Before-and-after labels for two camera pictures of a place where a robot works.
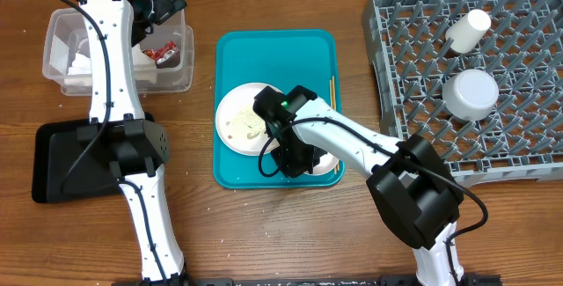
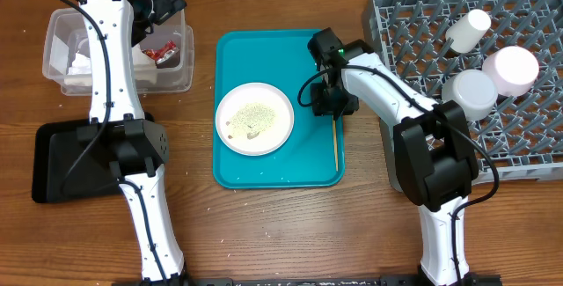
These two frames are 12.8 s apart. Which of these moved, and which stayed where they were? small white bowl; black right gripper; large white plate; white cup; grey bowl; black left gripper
Moved: small white bowl; black right gripper
Stayed: large white plate; grey bowl; white cup; black left gripper
